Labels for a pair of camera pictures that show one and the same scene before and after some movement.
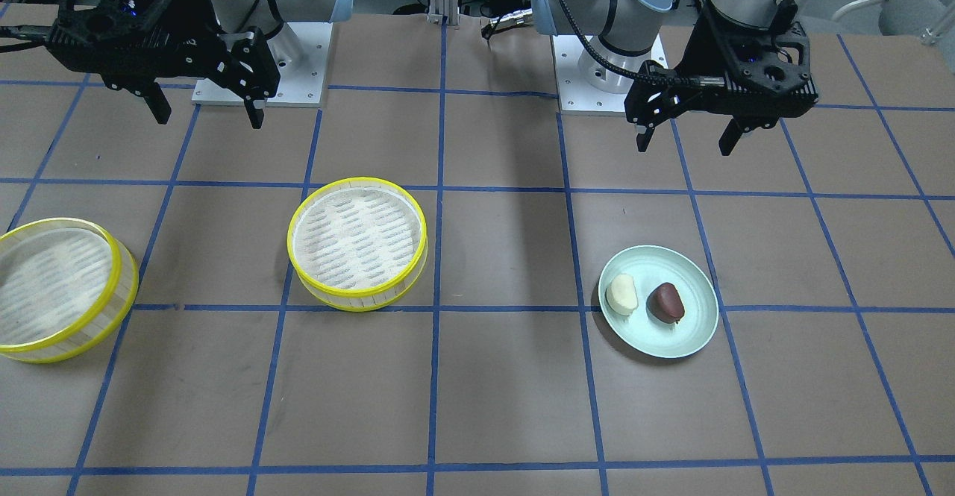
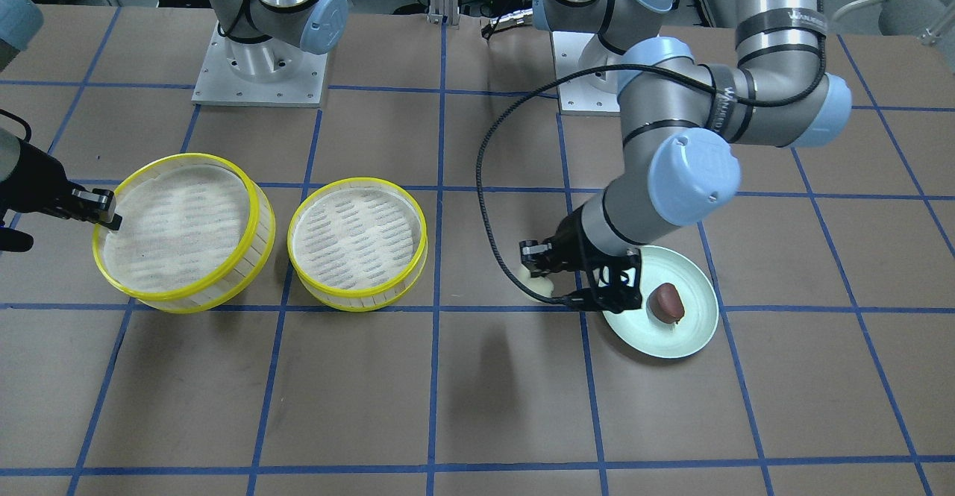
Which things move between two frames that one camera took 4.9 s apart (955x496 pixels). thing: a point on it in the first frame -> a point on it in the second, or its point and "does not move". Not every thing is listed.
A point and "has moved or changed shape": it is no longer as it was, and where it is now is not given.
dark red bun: [665, 303] does not move
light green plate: [649, 266] does not move
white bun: [621, 294] has moved or changed shape
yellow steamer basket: [67, 286] -> [197, 234]
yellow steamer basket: [358, 244] does not move
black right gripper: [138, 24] -> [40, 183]
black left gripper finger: [643, 139] -> [539, 259]
